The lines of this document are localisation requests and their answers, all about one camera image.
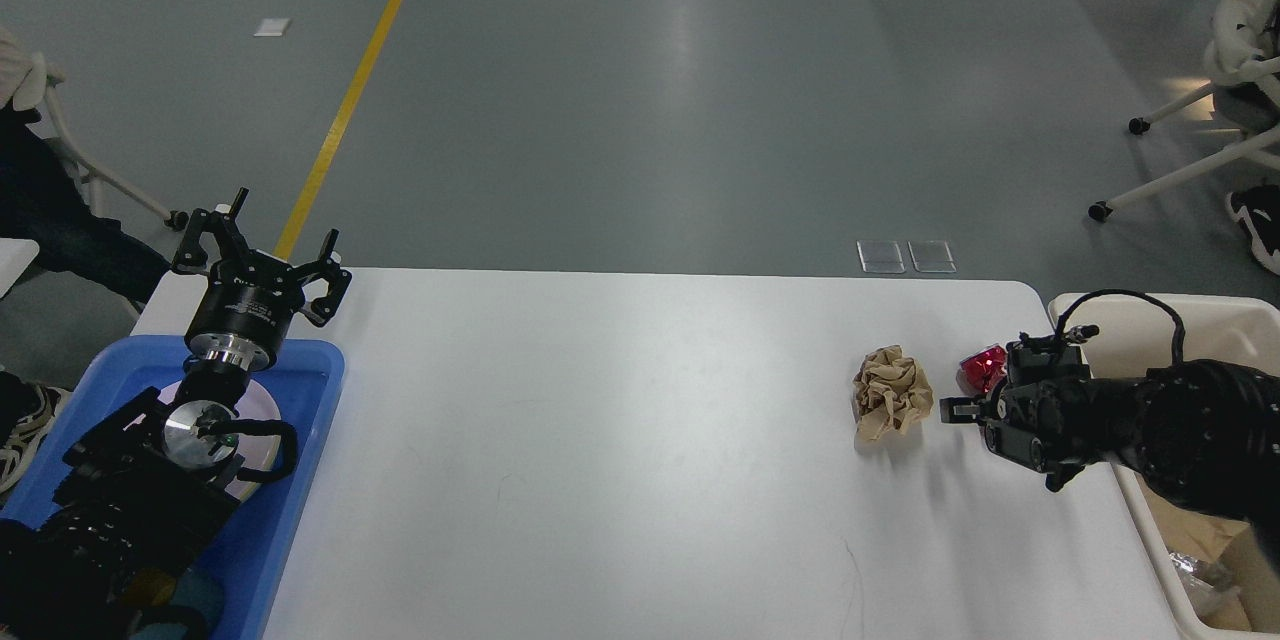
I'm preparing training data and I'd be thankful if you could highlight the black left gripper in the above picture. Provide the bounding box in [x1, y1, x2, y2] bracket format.
[172, 186, 352, 371]

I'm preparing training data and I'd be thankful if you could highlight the crushed red soda can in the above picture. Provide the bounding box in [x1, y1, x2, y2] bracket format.
[957, 344, 1009, 397]

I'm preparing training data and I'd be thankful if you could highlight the brown paper bag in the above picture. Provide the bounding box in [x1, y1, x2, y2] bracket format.
[1135, 483, 1279, 639]

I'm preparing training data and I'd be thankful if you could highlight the dark teal mug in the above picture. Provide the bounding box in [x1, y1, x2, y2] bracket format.
[125, 568, 225, 639]

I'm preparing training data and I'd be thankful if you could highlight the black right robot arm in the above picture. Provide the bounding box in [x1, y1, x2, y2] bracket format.
[937, 292, 1279, 567]

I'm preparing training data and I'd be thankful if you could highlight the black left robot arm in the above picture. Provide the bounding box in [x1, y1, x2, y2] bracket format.
[3, 189, 352, 639]

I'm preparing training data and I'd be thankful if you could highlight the crumpled brown paper ball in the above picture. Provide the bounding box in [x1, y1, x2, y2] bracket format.
[852, 346, 934, 443]

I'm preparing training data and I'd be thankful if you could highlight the blue plastic tray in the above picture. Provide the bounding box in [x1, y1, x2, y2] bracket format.
[3, 335, 346, 639]

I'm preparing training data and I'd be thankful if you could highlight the clear floor plate right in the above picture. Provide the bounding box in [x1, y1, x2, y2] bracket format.
[908, 242, 957, 274]

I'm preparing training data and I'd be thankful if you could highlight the clear floor plate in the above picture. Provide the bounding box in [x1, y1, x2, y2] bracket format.
[856, 239, 906, 275]
[908, 242, 957, 274]

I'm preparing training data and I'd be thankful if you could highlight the clear floor plate left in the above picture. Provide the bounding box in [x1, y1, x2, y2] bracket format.
[856, 239, 906, 275]

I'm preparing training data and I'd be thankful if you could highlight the white plastic bin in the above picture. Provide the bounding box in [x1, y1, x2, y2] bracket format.
[1068, 294, 1279, 639]

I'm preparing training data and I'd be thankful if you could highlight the white paper scrap on floor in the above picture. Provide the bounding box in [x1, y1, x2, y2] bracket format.
[253, 17, 291, 38]

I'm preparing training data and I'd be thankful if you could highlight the seated person left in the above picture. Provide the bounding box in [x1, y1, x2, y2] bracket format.
[0, 26, 172, 306]

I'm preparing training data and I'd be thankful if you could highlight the white table corner left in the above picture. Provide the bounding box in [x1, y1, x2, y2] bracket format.
[0, 236, 40, 298]

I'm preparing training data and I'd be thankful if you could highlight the white office chair left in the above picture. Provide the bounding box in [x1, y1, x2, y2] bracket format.
[31, 52, 189, 233]

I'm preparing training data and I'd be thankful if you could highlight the white office chair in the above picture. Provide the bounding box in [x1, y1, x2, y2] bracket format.
[31, 52, 189, 233]
[1087, 0, 1279, 224]

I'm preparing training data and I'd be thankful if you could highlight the foil scrap in bin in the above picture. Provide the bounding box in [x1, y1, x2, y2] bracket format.
[1167, 552, 1239, 620]

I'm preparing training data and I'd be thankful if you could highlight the shoe on floor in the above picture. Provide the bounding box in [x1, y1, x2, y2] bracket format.
[1226, 183, 1279, 276]

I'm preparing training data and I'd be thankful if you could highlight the white office chair right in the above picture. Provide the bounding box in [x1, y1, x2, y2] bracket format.
[1087, 0, 1279, 224]

